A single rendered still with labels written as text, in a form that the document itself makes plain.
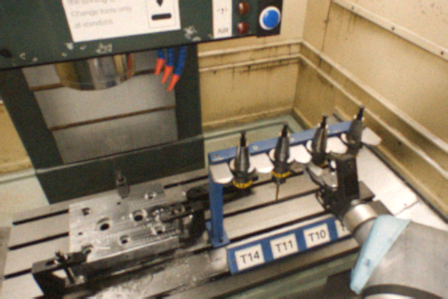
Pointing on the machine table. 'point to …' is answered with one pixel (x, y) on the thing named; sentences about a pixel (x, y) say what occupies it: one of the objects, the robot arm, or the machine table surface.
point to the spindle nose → (96, 73)
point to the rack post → (215, 228)
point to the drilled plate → (169, 238)
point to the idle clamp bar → (209, 191)
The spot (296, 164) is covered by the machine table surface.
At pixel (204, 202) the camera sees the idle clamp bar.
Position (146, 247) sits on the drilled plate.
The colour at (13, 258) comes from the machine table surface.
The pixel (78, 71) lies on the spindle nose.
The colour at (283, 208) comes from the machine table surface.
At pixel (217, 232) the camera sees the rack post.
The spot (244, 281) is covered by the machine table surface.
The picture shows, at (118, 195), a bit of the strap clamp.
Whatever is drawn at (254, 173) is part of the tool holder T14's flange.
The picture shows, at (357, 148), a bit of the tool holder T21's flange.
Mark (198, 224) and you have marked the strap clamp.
